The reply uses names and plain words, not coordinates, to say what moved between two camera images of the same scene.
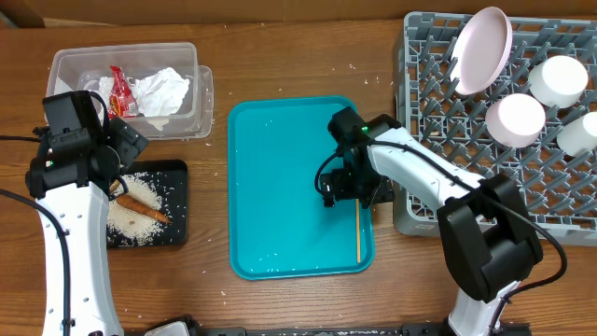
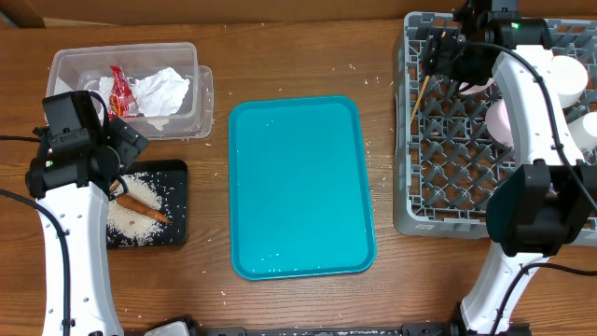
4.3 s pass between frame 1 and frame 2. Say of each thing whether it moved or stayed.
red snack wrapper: stayed
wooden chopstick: moved
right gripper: moved
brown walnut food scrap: stayed
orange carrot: stayed
